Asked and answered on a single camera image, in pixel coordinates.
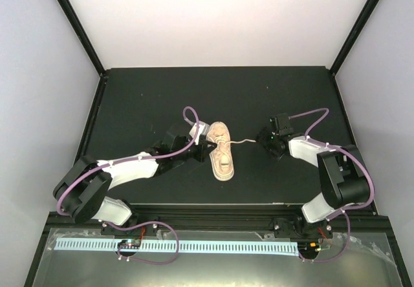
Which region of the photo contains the small circuit board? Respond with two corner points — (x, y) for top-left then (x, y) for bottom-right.
(305, 242), (331, 252)
(117, 239), (141, 249)

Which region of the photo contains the left black frame post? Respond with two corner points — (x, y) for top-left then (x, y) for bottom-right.
(57, 0), (105, 76)

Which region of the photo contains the beige sneaker shoe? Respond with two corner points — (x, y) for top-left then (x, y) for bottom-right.
(206, 122), (234, 181)

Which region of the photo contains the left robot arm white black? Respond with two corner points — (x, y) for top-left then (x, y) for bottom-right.
(52, 122), (217, 235)

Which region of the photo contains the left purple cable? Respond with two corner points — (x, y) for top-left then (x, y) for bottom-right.
(56, 107), (201, 217)

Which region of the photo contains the right small circuit board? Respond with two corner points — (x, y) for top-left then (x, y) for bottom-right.
(305, 242), (331, 252)

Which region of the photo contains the left small circuit board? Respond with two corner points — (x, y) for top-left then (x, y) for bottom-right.
(117, 239), (141, 249)

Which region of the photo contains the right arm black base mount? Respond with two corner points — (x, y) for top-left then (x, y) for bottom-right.
(270, 216), (332, 239)

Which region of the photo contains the black frame post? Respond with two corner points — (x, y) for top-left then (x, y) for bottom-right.
(329, 0), (380, 77)
(57, 0), (105, 76)

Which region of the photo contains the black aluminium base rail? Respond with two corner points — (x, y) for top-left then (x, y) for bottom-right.
(132, 204), (300, 231)

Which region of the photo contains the right black frame post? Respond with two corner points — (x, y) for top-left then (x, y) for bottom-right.
(329, 0), (380, 77)

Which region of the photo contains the white shoelace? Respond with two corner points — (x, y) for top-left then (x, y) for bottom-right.
(213, 135), (256, 153)

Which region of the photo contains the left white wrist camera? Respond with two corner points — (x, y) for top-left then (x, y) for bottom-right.
(189, 121), (210, 138)

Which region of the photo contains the white slotted cable duct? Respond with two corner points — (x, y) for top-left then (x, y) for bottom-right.
(54, 238), (299, 257)

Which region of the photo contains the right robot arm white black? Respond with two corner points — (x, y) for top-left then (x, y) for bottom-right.
(256, 109), (375, 237)

